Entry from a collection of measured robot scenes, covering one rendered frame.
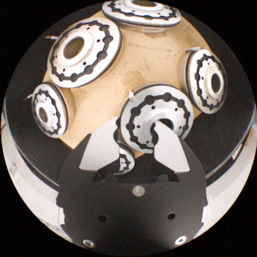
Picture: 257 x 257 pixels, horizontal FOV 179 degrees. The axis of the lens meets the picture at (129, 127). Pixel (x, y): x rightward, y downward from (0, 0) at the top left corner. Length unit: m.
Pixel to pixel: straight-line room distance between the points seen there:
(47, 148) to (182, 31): 0.33
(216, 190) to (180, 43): 3.17
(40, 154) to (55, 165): 0.04
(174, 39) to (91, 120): 0.18
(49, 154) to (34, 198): 3.22
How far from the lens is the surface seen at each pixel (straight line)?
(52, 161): 0.21
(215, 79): 0.17
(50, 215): 3.47
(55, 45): 0.15
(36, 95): 0.18
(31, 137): 0.23
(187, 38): 0.17
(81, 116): 0.16
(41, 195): 3.34
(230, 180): 3.31
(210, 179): 0.44
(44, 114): 0.19
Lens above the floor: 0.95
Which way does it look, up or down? 55 degrees down
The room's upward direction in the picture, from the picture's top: 180 degrees counter-clockwise
